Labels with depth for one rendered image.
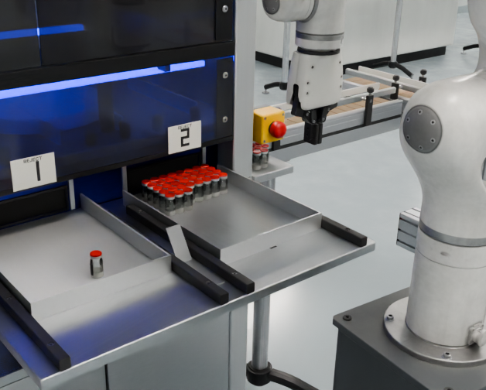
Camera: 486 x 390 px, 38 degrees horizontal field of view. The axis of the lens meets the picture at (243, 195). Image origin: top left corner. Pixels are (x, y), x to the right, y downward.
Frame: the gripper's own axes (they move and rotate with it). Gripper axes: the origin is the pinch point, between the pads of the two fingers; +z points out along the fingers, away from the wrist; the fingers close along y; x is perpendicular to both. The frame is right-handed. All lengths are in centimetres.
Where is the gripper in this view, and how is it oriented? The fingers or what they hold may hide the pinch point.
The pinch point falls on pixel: (313, 131)
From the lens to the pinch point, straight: 129.4
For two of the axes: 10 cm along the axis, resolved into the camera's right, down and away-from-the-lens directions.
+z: -0.2, 9.2, 4.0
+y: -7.8, 2.4, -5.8
